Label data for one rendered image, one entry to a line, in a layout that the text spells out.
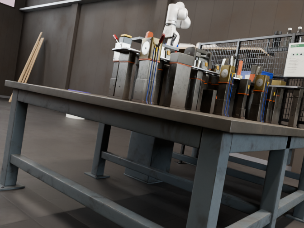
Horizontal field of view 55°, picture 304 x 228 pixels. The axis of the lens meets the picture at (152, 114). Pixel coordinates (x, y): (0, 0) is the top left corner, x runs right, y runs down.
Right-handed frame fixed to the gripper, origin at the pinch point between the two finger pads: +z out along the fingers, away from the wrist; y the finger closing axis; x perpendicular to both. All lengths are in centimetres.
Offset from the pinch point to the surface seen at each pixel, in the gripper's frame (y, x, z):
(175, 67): 47, -37, 24
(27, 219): 20, -100, 118
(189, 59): 50, -29, 18
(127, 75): 30, -58, 34
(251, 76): 31, 83, 9
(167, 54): 18.2, -16.1, 11.9
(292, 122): 83, 59, 45
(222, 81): 52, 6, 25
